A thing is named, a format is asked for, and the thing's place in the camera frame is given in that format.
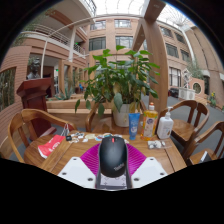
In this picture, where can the white pump bottle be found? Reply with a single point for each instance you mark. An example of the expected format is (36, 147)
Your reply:
(165, 126)

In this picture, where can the green spiky plant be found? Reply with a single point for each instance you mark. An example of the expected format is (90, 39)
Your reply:
(63, 95)

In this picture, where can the red and white bag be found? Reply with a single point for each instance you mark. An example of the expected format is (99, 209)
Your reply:
(50, 146)

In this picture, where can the blue tube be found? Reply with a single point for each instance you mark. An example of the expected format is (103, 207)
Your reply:
(134, 125)

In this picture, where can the grey white printed mouse pad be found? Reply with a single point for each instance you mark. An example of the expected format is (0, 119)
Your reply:
(111, 183)

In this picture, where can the white sculpture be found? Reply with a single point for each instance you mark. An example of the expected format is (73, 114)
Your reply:
(186, 80)

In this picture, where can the clear plastic packet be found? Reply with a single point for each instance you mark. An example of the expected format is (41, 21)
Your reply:
(158, 144)

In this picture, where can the dark bust statue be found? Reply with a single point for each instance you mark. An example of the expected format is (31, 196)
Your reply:
(34, 70)

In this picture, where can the small black round item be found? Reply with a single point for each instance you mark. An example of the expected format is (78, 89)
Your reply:
(68, 137)

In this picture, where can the green potted plant white pot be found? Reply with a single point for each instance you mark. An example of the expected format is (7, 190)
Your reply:
(120, 80)

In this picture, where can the black car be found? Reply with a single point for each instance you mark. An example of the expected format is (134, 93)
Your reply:
(174, 92)

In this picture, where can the yellow dish soap bottle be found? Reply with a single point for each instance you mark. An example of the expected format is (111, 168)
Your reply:
(149, 125)

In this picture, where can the black computer mouse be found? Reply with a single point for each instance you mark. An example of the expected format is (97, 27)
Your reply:
(112, 156)

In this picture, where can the dark wooden pedestal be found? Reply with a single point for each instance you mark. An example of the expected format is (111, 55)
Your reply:
(33, 96)

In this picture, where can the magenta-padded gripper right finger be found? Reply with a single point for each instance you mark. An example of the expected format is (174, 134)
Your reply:
(150, 170)

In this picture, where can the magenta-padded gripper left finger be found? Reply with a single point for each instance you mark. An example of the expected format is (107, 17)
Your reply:
(75, 170)

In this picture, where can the yellow flowering plant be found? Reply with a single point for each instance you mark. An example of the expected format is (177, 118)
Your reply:
(212, 99)

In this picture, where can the black flat notebook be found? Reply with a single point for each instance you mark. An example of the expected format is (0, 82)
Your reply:
(204, 157)

